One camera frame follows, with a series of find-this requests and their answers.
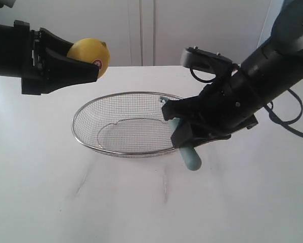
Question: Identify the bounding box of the oval steel mesh basket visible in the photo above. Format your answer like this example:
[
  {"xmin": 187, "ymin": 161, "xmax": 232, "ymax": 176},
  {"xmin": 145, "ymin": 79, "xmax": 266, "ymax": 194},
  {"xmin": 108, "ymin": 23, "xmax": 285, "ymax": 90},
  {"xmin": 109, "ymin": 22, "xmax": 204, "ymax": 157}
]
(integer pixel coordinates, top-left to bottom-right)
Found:
[{"xmin": 71, "ymin": 91, "xmax": 180, "ymax": 158}]

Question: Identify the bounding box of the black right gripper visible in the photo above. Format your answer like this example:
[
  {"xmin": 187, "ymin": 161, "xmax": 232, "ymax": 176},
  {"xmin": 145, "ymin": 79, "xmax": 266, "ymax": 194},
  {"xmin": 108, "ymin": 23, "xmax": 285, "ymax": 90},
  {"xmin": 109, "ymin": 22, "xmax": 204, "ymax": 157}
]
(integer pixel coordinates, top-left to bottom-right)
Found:
[{"xmin": 161, "ymin": 68, "xmax": 258, "ymax": 147}]

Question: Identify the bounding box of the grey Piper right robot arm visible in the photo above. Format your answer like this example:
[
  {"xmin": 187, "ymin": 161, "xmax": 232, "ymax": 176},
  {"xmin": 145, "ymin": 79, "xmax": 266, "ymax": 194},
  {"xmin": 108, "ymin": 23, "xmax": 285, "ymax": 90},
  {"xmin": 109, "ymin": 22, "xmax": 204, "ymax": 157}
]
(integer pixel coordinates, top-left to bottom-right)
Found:
[{"xmin": 162, "ymin": 1, "xmax": 303, "ymax": 148}]

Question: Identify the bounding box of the teal handled vegetable peeler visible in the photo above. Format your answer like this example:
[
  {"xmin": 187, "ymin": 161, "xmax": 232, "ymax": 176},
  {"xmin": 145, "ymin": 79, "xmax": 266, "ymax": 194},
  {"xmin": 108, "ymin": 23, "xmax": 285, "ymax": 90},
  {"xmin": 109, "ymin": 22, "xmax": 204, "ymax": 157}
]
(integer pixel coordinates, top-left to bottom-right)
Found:
[{"xmin": 158, "ymin": 96, "xmax": 202, "ymax": 172}]

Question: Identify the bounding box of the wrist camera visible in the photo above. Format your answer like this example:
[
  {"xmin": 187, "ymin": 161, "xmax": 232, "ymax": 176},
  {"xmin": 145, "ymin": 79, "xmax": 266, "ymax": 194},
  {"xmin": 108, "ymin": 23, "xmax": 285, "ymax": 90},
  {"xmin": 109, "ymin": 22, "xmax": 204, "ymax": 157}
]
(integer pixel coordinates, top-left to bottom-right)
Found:
[
  {"xmin": 0, "ymin": 0, "xmax": 16, "ymax": 8},
  {"xmin": 181, "ymin": 47, "xmax": 233, "ymax": 75}
]

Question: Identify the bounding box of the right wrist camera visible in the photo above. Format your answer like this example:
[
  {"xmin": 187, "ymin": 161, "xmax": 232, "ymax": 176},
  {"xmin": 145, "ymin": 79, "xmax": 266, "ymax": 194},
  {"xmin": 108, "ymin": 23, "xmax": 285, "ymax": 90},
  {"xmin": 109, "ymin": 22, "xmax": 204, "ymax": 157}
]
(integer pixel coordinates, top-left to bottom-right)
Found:
[{"xmin": 181, "ymin": 47, "xmax": 233, "ymax": 75}]

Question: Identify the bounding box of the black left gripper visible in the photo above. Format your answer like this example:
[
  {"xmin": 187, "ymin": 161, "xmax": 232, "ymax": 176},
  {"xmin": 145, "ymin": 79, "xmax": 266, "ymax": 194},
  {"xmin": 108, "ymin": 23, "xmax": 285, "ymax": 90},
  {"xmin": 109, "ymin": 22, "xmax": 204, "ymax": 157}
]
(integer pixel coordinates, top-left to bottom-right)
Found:
[{"xmin": 0, "ymin": 20, "xmax": 98, "ymax": 95}]

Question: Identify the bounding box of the yellow lemon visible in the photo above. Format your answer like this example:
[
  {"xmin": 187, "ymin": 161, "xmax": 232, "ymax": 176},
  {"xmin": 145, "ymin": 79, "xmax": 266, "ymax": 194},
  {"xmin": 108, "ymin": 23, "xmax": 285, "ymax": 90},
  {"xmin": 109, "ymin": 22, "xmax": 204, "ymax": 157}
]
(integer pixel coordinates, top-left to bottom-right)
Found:
[{"xmin": 67, "ymin": 38, "xmax": 110, "ymax": 78}]

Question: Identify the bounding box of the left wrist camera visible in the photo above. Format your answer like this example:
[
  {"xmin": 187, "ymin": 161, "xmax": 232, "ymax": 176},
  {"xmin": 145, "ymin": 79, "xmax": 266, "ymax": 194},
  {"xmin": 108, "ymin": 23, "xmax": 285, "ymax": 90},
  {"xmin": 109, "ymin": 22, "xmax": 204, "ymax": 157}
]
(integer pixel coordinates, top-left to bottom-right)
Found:
[{"xmin": 0, "ymin": 0, "xmax": 16, "ymax": 8}]

